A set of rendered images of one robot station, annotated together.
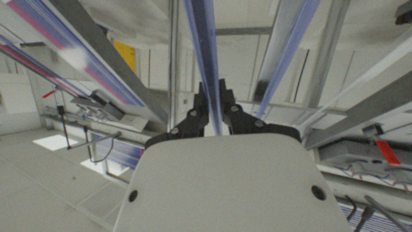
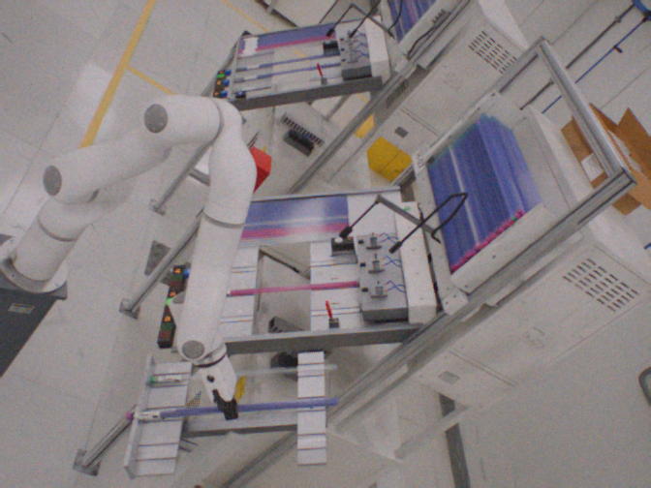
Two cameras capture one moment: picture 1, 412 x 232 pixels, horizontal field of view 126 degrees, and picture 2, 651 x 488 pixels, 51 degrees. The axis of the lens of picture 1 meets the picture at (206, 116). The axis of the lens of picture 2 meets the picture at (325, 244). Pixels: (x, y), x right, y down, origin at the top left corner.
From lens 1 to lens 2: 1.66 m
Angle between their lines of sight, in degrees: 87
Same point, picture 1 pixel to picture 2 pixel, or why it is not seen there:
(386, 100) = (305, 342)
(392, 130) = (336, 312)
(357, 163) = (375, 292)
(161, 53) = not seen: outside the picture
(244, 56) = not seen: outside the picture
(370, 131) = (332, 323)
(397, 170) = (373, 270)
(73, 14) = not seen: outside the picture
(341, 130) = (348, 334)
